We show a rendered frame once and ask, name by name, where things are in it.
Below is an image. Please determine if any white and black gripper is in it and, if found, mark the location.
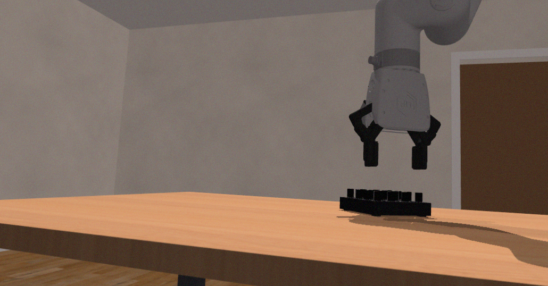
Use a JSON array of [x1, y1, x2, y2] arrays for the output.
[[349, 65, 441, 170]]

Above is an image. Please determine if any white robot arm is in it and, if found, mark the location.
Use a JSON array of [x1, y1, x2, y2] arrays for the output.
[[368, 0, 481, 71]]

